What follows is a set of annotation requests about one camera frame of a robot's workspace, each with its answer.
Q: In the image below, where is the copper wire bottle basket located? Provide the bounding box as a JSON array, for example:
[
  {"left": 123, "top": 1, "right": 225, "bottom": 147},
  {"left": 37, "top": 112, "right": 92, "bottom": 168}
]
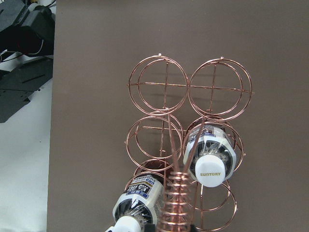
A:
[{"left": 125, "top": 54, "right": 253, "bottom": 232}]

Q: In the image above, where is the tea bottle front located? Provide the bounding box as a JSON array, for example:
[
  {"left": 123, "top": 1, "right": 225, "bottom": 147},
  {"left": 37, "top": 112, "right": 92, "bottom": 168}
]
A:
[{"left": 189, "top": 125, "right": 236, "bottom": 188}]

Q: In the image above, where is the tea bottle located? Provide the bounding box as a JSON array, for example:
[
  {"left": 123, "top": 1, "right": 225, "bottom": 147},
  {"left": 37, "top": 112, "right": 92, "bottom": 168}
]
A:
[
  {"left": 189, "top": 125, "right": 236, "bottom": 188},
  {"left": 107, "top": 173, "right": 164, "bottom": 232}
]

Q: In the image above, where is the tea bottle back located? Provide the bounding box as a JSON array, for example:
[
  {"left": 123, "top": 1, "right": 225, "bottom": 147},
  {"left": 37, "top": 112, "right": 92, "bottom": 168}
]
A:
[{"left": 107, "top": 173, "right": 164, "bottom": 232}]

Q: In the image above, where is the black equipment stand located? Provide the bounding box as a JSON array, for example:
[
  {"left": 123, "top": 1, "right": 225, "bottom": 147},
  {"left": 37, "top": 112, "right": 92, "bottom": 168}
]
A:
[{"left": 0, "top": 0, "right": 56, "bottom": 123}]

